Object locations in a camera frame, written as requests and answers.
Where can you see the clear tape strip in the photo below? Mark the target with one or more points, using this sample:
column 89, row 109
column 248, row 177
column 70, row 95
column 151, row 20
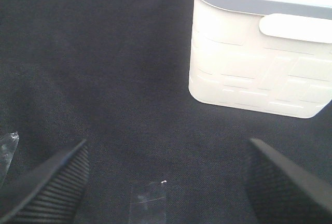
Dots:
column 8, row 145
column 148, row 202

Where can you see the clear tape strip right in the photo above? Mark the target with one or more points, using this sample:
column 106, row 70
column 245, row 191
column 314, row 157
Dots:
column 148, row 202

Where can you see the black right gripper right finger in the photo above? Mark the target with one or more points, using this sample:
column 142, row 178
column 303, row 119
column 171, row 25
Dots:
column 280, row 191

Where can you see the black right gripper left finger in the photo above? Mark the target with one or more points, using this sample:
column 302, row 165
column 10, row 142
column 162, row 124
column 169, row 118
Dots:
column 50, row 193

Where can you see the clear tape strip centre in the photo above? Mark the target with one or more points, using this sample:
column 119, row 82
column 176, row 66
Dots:
column 8, row 145

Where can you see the white plastic storage bin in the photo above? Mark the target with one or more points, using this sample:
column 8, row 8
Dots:
column 272, row 56

